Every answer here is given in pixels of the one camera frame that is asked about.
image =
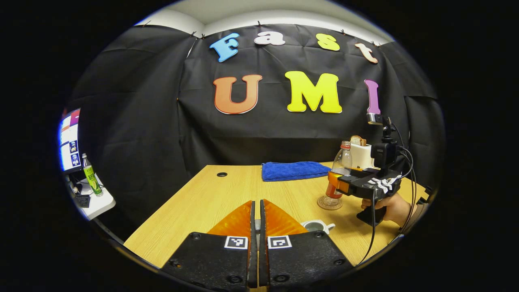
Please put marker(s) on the white side table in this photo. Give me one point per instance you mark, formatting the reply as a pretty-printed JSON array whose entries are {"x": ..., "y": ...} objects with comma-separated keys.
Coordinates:
[{"x": 97, "y": 202}]

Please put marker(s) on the computer monitor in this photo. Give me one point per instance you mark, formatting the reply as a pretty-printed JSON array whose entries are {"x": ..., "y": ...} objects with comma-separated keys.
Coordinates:
[{"x": 69, "y": 140}]

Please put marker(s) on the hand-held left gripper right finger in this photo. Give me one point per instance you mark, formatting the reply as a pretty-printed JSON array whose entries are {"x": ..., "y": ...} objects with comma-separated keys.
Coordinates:
[{"x": 300, "y": 259}]

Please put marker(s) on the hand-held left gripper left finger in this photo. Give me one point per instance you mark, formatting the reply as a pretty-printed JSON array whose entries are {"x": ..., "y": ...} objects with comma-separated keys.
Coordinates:
[{"x": 219, "y": 259}]

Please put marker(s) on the round brown coaster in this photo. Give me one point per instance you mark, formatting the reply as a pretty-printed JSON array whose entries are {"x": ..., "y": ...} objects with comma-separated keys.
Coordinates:
[{"x": 329, "y": 204}]

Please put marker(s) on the black backdrop cloth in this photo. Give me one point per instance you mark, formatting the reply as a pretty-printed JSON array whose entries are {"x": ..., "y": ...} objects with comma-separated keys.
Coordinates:
[{"x": 162, "y": 134}]

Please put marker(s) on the clear plastic water bottle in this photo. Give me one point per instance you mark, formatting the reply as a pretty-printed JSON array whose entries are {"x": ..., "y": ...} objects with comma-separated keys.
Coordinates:
[{"x": 342, "y": 160}]

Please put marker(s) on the green drink bottle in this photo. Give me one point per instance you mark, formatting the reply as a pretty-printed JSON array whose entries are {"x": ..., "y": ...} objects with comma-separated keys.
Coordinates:
[{"x": 91, "y": 176}]

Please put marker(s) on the toast slice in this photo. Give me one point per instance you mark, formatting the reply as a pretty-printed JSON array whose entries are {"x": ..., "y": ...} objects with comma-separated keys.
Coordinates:
[{"x": 358, "y": 140}]

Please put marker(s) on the white toaster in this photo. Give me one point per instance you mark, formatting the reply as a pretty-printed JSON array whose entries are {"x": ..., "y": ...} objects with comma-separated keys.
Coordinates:
[{"x": 361, "y": 157}]

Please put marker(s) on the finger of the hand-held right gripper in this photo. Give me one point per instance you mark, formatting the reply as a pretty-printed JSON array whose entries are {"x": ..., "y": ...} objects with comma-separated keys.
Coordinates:
[{"x": 339, "y": 183}]

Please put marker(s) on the blue towel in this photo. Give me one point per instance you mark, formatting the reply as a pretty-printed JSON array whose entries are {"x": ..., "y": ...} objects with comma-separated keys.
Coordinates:
[{"x": 294, "y": 170}]

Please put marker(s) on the white teacup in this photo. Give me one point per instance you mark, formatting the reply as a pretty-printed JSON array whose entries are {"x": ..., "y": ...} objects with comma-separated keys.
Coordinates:
[{"x": 317, "y": 225}]

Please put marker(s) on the small black box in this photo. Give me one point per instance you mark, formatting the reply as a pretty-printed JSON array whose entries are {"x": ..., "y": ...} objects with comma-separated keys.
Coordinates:
[{"x": 83, "y": 200}]

